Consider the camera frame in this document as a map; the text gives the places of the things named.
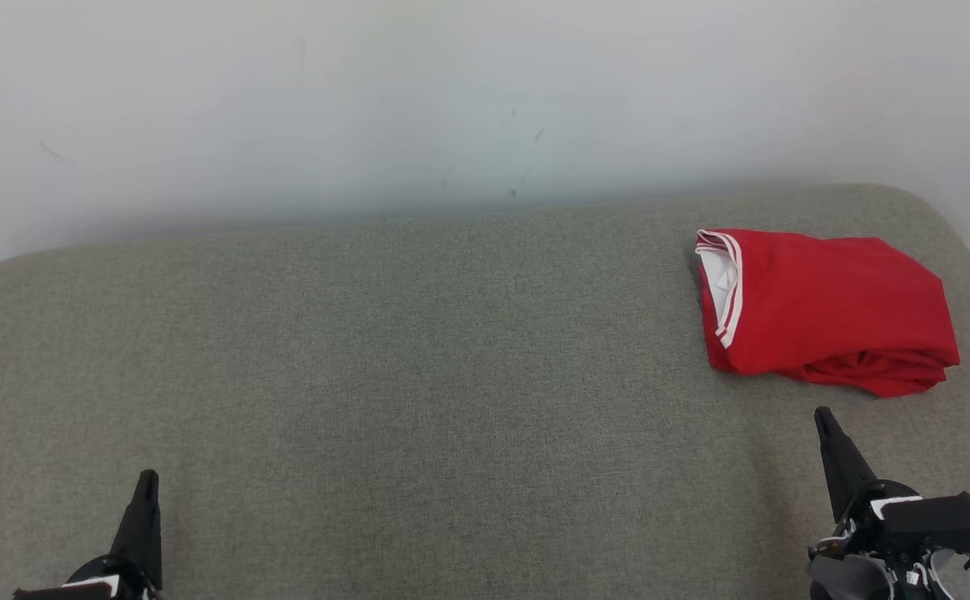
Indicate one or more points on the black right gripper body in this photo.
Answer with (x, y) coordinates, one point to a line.
(935, 521)

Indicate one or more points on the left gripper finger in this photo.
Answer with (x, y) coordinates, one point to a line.
(143, 533)

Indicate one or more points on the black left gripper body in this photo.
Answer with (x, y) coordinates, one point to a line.
(102, 583)

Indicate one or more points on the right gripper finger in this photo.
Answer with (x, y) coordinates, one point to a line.
(843, 467)

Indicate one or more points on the red shorts white stripe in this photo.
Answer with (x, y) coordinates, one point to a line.
(877, 373)

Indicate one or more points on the red basketball jersey white sleeves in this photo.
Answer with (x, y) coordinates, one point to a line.
(835, 300)

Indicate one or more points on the grey fabric sofa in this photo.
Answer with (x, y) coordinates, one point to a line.
(410, 375)

